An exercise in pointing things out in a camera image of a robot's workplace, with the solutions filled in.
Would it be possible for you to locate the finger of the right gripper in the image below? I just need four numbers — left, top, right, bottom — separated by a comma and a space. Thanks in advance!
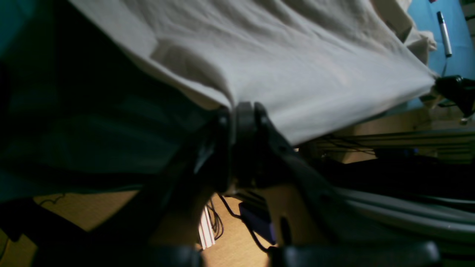
435, 75, 475, 119

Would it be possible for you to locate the silver marker pen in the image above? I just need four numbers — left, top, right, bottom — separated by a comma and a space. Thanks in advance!
437, 11, 452, 58

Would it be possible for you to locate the blue table cloth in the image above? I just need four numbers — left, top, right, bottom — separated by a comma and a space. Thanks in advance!
1, 0, 474, 202

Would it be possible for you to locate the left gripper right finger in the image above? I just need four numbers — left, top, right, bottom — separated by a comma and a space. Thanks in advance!
234, 102, 438, 256

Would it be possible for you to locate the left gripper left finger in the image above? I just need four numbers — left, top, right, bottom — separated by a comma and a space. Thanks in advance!
91, 108, 230, 250

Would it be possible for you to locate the beige T-shirt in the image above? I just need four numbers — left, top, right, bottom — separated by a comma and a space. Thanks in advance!
71, 0, 436, 144

